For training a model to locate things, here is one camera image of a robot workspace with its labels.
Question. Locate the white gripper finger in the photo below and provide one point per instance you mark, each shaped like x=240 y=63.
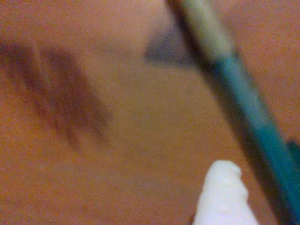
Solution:
x=222 y=197

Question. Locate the teal mechanical pencil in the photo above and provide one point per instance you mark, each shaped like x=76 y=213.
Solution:
x=246 y=98

